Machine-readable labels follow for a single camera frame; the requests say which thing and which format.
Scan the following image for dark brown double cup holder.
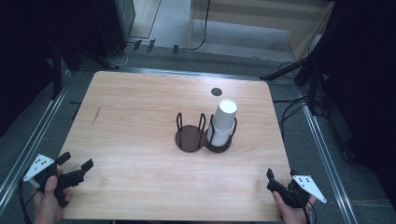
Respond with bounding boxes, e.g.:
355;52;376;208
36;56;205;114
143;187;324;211
175;111;238;154

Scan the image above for person's left hand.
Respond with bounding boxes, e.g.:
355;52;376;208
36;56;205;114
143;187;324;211
32;167;71;224

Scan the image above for metal floor rail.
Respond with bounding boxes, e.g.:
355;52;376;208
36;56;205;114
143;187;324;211
297;88;359;224
0;69;73;216
78;65;283;83

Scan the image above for black metal stand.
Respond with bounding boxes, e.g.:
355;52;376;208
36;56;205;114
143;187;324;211
260;36;326;116
49;36;120;101

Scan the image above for black cabinet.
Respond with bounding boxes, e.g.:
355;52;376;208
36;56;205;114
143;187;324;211
92;0;136;59

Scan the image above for white paper cup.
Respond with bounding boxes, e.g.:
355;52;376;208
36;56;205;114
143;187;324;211
214;98;238;133
206;123;235;147

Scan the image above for black hanging cable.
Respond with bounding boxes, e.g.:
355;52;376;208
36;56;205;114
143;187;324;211
186;0;211;52

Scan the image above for hand-held gripper cable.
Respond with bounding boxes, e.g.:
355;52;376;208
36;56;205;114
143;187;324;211
17;179;41;224
297;190;318;224

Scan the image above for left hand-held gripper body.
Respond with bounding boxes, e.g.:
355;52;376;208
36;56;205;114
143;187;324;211
22;153;86;209

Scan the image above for left hand-held gripper cable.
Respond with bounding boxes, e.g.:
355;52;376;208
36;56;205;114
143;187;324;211
17;179;41;224

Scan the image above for white floor cable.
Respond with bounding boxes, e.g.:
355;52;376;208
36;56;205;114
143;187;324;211
114;42;138;68

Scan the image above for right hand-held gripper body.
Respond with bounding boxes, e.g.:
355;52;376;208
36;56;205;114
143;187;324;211
266;175;328;209

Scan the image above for person's right hand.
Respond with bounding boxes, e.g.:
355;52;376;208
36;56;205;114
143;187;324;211
272;190;318;224

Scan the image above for right hand-held gripper cable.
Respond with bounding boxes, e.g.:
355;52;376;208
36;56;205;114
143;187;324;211
297;190;318;224

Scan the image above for black floor cables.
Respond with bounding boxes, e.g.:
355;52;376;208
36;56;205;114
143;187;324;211
272;61;312;134

